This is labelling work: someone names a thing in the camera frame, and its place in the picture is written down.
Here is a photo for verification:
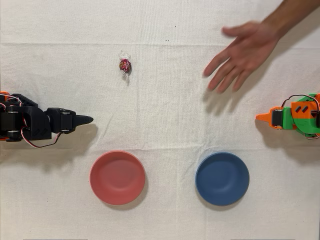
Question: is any red candy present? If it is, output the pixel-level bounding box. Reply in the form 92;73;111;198
118;51;133;86

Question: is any person's forearm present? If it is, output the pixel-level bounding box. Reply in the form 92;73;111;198
261;0;320;42

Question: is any person's hand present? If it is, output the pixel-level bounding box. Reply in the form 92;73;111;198
202;20;282;94

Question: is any pink bowl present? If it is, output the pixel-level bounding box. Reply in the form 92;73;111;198
89;149;147;206

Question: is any blue bowl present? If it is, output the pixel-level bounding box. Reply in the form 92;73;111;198
194;151;251;207

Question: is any white tablecloth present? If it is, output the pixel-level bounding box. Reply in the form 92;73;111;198
0;0;320;240

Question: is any orange arm servo cable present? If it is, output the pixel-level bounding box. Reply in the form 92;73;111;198
280;93;320;112

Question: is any thin gripper cable loop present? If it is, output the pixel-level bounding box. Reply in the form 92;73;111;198
21;126;63;149

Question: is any red white arm cable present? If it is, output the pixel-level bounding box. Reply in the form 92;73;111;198
0;93;25;108

